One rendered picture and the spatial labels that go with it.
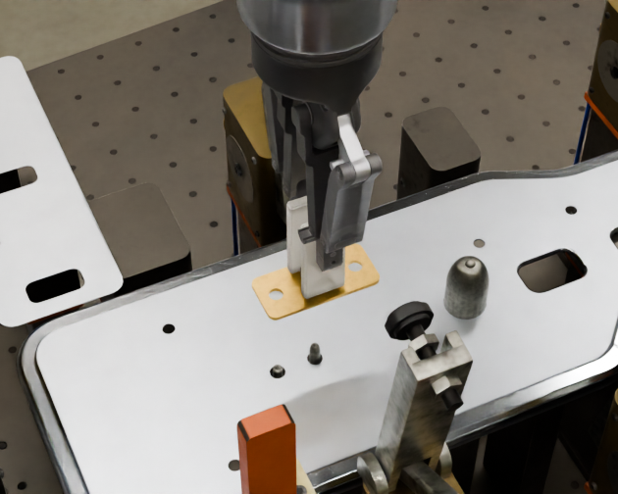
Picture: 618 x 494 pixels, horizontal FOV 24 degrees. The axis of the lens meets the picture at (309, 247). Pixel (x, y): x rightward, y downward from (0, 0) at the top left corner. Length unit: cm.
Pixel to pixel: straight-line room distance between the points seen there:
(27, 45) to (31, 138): 160
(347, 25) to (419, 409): 23
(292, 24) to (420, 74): 95
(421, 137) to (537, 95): 48
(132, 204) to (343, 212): 37
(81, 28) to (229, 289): 178
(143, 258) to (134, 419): 17
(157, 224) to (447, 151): 25
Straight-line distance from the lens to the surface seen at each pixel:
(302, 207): 93
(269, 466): 82
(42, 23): 287
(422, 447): 89
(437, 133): 123
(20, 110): 125
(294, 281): 98
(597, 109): 136
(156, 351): 107
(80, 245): 114
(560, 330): 109
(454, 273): 106
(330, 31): 76
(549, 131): 165
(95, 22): 285
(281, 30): 77
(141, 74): 171
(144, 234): 117
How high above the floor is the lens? 187
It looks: 50 degrees down
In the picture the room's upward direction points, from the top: straight up
